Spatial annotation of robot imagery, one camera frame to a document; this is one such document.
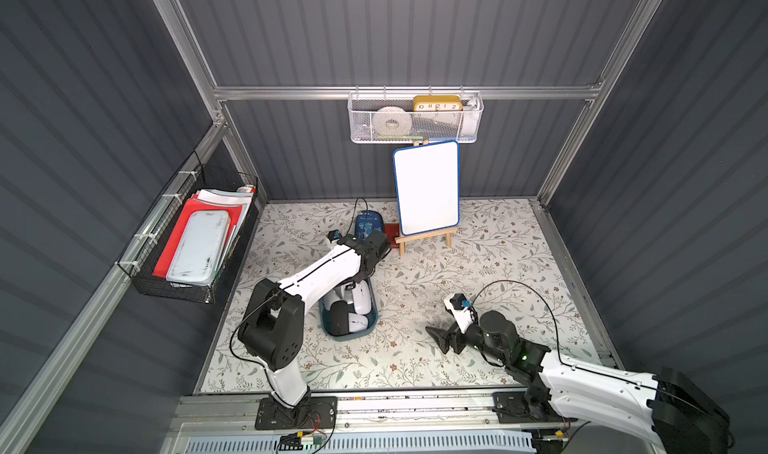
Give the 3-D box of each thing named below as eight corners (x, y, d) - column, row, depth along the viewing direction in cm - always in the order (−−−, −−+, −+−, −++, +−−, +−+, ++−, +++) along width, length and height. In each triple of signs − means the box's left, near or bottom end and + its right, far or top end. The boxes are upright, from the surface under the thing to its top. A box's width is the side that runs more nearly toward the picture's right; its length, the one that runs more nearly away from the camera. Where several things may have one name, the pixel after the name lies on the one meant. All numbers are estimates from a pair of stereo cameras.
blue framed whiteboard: (402, 250, 108) (405, 177, 81) (393, 222, 116) (393, 148, 90) (454, 239, 111) (473, 166, 84) (441, 213, 119) (454, 139, 93)
